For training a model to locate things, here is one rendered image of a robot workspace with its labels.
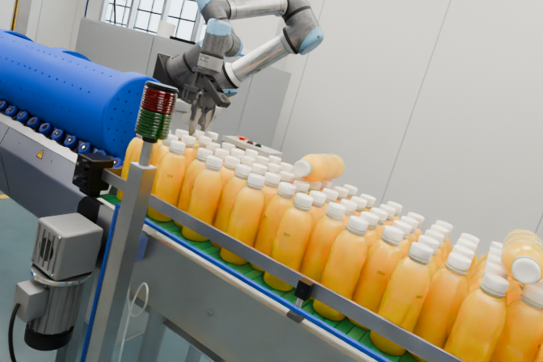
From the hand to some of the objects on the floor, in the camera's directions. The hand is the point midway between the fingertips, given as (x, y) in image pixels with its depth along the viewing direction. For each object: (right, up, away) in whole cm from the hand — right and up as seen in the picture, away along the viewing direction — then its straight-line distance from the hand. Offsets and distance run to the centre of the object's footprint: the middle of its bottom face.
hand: (197, 132), depth 131 cm
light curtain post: (-150, -53, +116) cm, 197 cm away
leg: (-54, -99, +14) cm, 113 cm away
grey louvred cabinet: (-100, -42, +254) cm, 277 cm away
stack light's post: (-31, -114, -33) cm, 122 cm away
